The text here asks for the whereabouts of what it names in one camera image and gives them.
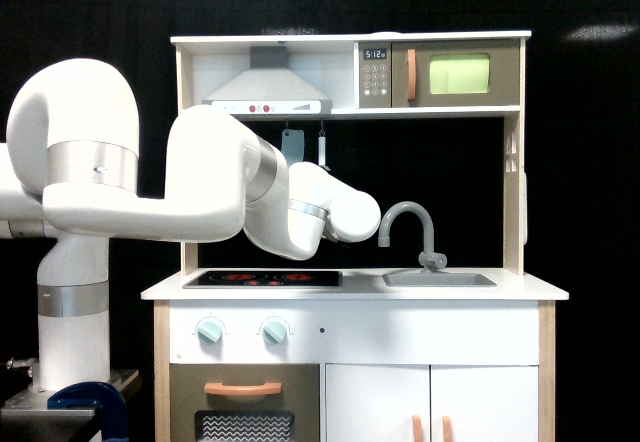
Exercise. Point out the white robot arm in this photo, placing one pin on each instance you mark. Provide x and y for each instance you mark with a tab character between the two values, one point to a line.
72	171

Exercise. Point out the grey toy faucet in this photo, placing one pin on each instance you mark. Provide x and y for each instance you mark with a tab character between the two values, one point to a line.
429	258

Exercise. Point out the toy pizza cutter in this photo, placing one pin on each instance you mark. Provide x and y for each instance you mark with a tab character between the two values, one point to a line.
322	150

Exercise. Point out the toy cleaver knife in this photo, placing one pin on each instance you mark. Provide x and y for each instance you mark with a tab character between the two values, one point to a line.
293	145

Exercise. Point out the grey toy sink basin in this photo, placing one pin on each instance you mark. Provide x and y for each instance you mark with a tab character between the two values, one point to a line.
437	279

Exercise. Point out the grey toy range hood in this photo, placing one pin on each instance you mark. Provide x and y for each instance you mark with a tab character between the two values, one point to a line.
268	87

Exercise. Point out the right mint stove knob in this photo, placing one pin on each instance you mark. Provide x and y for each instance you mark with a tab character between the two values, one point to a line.
274	330

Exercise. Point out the mint stove knob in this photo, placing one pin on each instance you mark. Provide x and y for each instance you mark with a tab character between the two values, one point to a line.
274	330
210	330

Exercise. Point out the black toy stovetop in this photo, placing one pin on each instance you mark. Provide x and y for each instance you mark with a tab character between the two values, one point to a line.
265	278

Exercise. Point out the white wooden toy kitchen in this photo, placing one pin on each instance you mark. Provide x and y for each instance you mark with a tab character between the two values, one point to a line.
363	321

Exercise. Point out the left mint stove knob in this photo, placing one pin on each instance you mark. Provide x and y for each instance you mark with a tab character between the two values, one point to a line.
210	330

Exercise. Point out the toy microwave with green window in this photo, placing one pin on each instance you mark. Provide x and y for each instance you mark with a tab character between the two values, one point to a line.
449	73

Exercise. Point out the left white cabinet door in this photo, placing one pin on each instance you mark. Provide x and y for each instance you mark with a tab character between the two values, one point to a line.
376	402

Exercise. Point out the white cabinet door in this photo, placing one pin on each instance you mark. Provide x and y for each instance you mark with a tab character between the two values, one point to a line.
376	402
495	403

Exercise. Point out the white side-mounted phone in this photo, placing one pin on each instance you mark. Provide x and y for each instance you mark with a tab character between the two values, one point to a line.
524	211

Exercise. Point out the toy oven door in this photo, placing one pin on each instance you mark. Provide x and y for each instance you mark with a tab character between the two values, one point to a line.
292	415

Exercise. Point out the right white cabinet door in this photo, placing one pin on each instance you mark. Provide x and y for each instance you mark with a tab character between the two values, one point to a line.
495	403

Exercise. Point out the blue clamp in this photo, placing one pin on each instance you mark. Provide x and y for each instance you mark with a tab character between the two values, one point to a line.
106	400

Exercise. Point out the orange microwave handle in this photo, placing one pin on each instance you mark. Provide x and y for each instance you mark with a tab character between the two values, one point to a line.
412	74

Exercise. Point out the orange oven handle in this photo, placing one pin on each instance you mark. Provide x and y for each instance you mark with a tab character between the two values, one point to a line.
265	389

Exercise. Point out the left orange cabinet handle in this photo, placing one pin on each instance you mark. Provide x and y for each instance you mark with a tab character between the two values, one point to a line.
417	430

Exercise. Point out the orange cabinet handle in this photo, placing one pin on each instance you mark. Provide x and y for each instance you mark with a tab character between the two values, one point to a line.
447	429
417	430

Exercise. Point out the right orange cabinet handle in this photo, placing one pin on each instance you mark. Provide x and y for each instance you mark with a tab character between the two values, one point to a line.
447	429

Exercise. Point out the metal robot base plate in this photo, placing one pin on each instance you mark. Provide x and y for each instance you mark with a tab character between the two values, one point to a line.
33	401

